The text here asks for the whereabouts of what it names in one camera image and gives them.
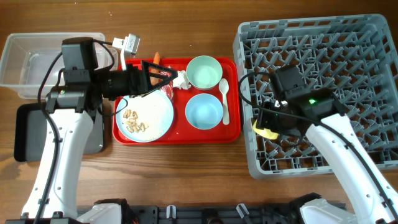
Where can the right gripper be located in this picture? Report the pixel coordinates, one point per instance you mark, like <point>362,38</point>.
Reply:
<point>264,121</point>

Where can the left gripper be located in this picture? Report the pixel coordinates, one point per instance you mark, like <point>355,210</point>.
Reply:
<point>140,78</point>

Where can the red snack wrapper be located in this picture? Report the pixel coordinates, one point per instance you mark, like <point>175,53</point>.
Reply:
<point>167,89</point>

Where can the white tissue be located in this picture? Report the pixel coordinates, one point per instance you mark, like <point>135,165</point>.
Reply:
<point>181,82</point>

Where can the yellow cup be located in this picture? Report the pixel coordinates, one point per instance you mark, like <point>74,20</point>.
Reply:
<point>265,133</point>

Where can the mint green bowl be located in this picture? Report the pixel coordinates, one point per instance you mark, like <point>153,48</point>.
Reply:
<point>204,72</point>

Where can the large light blue plate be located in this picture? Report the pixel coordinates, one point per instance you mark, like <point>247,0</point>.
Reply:
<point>155,109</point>

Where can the light blue small bowl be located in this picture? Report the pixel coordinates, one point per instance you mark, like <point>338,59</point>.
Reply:
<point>204,111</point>

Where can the white plastic spoon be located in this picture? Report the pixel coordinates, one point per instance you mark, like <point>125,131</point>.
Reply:
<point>224,88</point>

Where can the peanut shells food scraps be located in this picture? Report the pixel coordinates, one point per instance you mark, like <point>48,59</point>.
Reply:
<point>132,123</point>

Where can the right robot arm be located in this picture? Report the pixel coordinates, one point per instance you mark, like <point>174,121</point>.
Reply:
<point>319,116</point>

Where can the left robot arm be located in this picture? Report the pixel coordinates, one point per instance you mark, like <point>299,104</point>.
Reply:
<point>70,109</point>

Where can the grey dishwasher rack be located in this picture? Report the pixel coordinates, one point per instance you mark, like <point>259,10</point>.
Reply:
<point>354,56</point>

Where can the red serving tray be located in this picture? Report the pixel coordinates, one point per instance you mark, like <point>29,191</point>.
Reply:
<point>181,132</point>

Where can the black tray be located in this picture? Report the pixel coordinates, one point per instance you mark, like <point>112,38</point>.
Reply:
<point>30,134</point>

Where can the clear plastic bin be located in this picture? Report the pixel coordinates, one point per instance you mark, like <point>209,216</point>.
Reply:
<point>26,57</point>

